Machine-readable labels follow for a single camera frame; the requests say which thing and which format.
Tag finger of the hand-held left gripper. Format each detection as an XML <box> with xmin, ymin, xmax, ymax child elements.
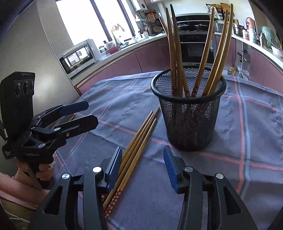
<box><xmin>33</xmin><ymin>100</ymin><xmax>89</xmax><ymax>125</ymax></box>
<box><xmin>30</xmin><ymin>114</ymin><xmax>99</xmax><ymax>151</ymax></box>

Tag mint green air fryer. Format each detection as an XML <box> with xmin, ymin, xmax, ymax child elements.
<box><xmin>261</xmin><ymin>26</ymin><xmax>277</xmax><ymax>48</ymax></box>

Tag white water heater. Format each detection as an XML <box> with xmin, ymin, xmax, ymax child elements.
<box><xmin>130</xmin><ymin>0</ymin><xmax>147</xmax><ymax>10</ymax></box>

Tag black range hood stove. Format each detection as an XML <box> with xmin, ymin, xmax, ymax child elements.
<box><xmin>175</xmin><ymin>14</ymin><xmax>218</xmax><ymax>31</ymax></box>

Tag pink electric kettle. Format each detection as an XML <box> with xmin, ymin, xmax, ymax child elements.
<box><xmin>246</xmin><ymin>17</ymin><xmax>257</xmax><ymax>29</ymax></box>

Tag black wall rack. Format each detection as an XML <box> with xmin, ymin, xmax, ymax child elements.
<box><xmin>206</xmin><ymin>3</ymin><xmax>232</xmax><ymax>20</ymax></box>

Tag white toaster oven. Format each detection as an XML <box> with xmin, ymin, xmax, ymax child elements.
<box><xmin>59</xmin><ymin>39</ymin><xmax>99</xmax><ymax>75</ymax></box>

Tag pink bowl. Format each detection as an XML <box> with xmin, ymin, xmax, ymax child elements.
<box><xmin>106</xmin><ymin>45</ymin><xmax>121</xmax><ymax>54</ymax></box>

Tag person's olive garment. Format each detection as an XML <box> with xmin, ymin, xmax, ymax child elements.
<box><xmin>0</xmin><ymin>195</ymin><xmax>39</xmax><ymax>224</ymax></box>

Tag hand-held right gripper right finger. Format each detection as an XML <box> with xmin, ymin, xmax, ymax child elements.
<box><xmin>163</xmin><ymin>145</ymin><xmax>258</xmax><ymax>230</ymax></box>

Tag white kitchen countertop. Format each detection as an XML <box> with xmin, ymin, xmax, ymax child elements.
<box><xmin>67</xmin><ymin>31</ymin><xmax>283</xmax><ymax>80</ymax></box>

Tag bundle of wooden chopsticks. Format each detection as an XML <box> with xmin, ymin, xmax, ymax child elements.
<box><xmin>158</xmin><ymin>3</ymin><xmax>234</xmax><ymax>142</ymax></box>

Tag person's left hand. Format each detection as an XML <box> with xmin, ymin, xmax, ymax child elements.
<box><xmin>14</xmin><ymin>155</ymin><xmax>56</xmax><ymax>188</ymax></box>

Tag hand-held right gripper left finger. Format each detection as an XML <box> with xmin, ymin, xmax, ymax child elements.
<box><xmin>29</xmin><ymin>146</ymin><xmax>123</xmax><ymax>230</ymax></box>

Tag kitchen window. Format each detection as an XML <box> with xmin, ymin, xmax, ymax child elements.
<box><xmin>55</xmin><ymin>0</ymin><xmax>135</xmax><ymax>46</ymax></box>

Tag pink base cabinets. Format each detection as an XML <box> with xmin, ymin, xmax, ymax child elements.
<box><xmin>215</xmin><ymin>34</ymin><xmax>283</xmax><ymax>87</ymax></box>
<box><xmin>75</xmin><ymin>36</ymin><xmax>178</xmax><ymax>95</ymax></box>

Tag clear plastic bag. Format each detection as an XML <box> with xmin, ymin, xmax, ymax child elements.
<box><xmin>238</xmin><ymin>66</ymin><xmax>250</xmax><ymax>80</ymax></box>

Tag black mesh utensil holder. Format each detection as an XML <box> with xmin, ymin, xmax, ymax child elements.
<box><xmin>151</xmin><ymin>66</ymin><xmax>226</xmax><ymax>152</ymax></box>

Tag built-in black oven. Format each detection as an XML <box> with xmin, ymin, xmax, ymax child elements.
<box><xmin>177</xmin><ymin>31</ymin><xmax>217</xmax><ymax>65</ymax></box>

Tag steel stock pot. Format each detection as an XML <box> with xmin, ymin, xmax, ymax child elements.
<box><xmin>233</xmin><ymin>24</ymin><xmax>245</xmax><ymax>37</ymax></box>

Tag person's left forearm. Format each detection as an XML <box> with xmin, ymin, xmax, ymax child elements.
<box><xmin>0</xmin><ymin>172</ymin><xmax>50</xmax><ymax>209</ymax></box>

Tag grey plaid tablecloth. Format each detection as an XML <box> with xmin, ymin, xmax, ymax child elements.
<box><xmin>52</xmin><ymin>71</ymin><xmax>283</xmax><ymax>230</ymax></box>

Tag wall utensil rack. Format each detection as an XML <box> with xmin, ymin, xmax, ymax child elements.
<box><xmin>145</xmin><ymin>11</ymin><xmax>164</xmax><ymax>36</ymax></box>

